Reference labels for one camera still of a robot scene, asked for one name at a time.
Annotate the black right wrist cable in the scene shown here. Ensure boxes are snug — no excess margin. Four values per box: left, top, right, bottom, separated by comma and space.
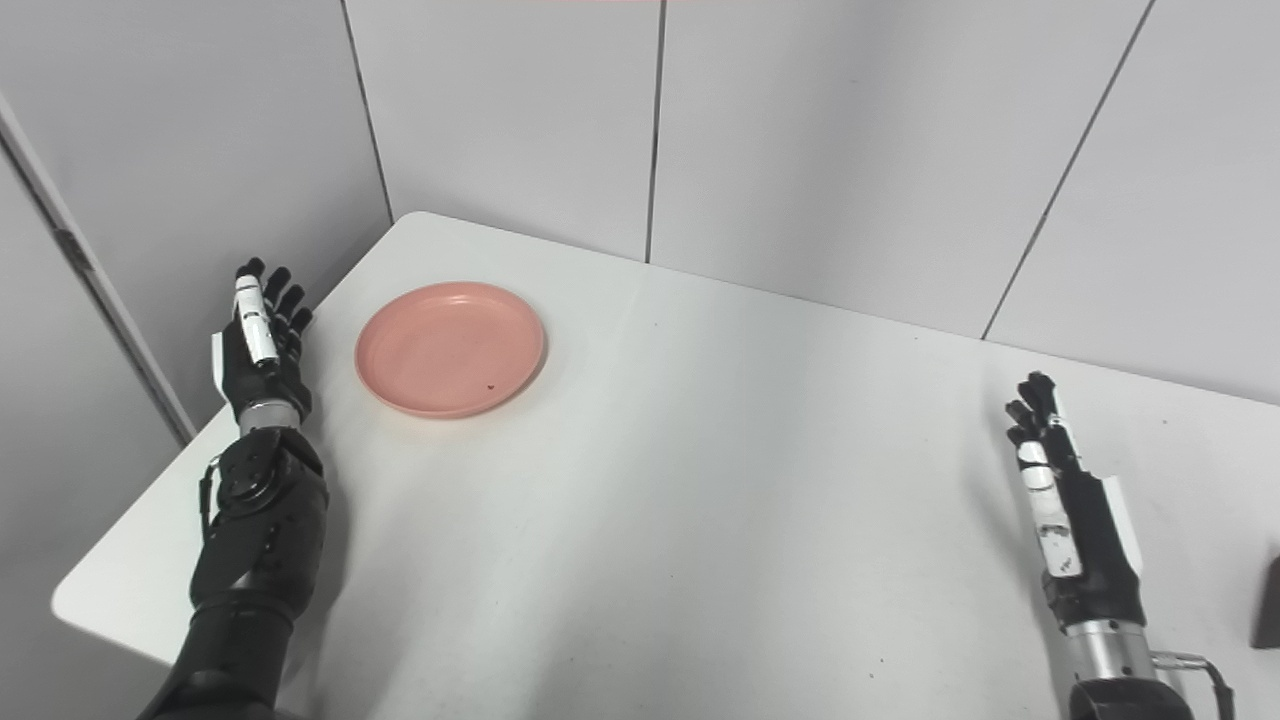
1150, 652, 1236, 720

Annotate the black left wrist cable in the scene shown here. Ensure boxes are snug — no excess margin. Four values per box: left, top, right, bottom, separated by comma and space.
198, 458, 223, 541

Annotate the pink round plate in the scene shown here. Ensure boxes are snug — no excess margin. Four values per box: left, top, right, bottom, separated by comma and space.
354, 282, 548, 420

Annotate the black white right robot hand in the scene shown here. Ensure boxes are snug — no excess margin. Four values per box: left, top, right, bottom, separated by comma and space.
1005, 372, 1147, 633

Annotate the chocolate cake slice with fruit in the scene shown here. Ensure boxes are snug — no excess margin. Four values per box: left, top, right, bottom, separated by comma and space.
1252, 548, 1280, 651

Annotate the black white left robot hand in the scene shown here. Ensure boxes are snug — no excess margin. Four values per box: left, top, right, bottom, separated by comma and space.
210, 258, 315, 433

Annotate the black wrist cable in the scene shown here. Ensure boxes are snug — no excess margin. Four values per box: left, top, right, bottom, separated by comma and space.
1150, 652, 1236, 720
198, 458, 223, 541

